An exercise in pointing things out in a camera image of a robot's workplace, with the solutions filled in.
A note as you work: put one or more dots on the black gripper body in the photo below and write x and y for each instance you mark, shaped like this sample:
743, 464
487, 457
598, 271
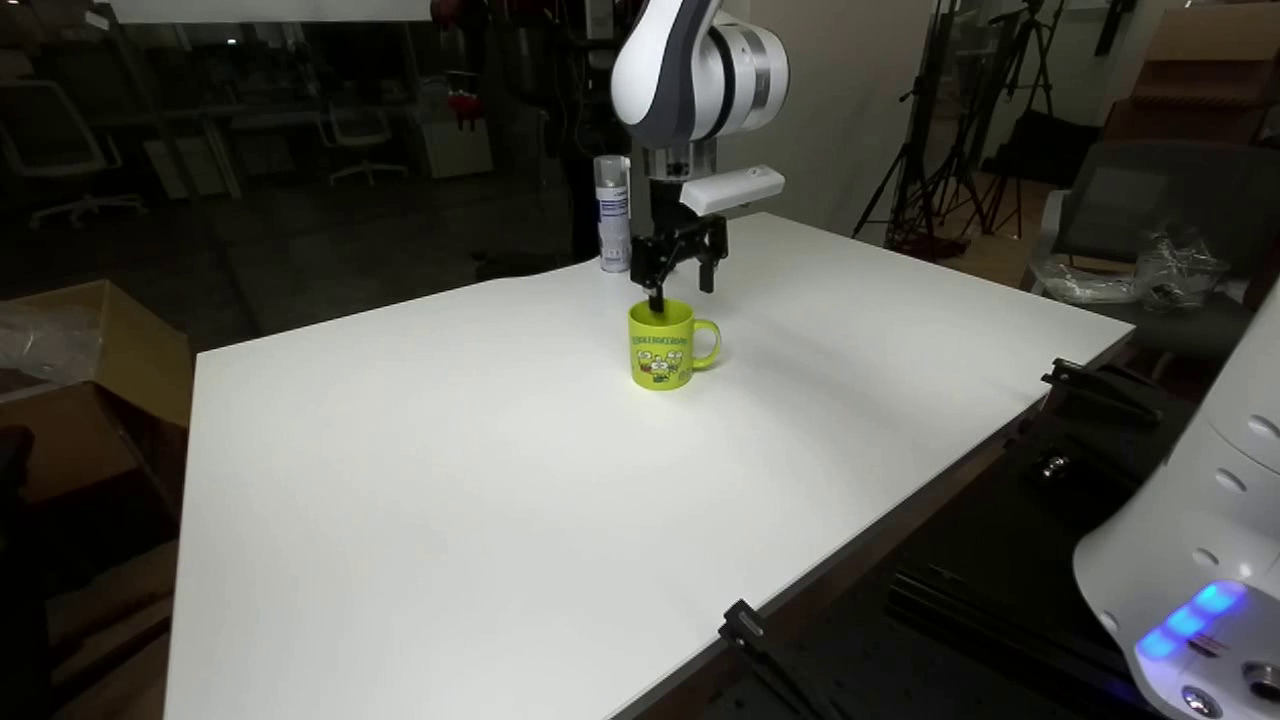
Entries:
681, 246

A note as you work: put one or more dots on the green cartoon print mug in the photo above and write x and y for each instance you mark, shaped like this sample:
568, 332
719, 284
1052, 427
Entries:
663, 349

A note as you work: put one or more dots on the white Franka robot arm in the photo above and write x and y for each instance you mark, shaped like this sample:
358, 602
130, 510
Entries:
1224, 507

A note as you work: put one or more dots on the clear plastic water bottle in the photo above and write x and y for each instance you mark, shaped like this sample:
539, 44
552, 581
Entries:
610, 214

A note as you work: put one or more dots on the black tripod stand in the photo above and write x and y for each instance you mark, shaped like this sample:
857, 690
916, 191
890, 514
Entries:
920, 145

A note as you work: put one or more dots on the black table clamp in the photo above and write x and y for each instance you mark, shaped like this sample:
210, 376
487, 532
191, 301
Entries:
743, 624
1102, 393

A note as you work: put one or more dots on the black light stand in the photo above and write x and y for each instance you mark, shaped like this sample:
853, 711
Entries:
1045, 134

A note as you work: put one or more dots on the black optical breadboard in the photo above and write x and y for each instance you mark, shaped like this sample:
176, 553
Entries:
986, 562

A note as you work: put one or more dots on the clear plastic bag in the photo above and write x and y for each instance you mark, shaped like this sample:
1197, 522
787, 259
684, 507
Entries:
1145, 273

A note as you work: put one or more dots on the stacked brown cardboard boxes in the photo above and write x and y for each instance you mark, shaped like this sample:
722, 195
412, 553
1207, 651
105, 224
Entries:
1202, 81

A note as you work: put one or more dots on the open cardboard box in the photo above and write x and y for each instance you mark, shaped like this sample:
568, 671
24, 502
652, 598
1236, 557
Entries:
93, 342

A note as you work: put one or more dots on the white frame office chair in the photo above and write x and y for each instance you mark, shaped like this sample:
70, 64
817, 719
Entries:
53, 145
361, 134

